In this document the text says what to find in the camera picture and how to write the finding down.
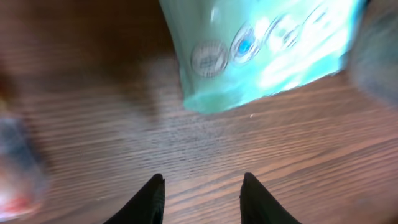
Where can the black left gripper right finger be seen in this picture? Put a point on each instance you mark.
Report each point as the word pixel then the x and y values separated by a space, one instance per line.
pixel 258 206

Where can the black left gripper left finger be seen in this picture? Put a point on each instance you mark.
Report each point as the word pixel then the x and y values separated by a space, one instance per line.
pixel 146 206

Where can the teal wet wipes pack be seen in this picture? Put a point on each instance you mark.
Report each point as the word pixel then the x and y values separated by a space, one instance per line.
pixel 232 52

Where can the small orange snack box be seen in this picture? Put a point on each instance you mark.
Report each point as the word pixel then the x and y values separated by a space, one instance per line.
pixel 23 179

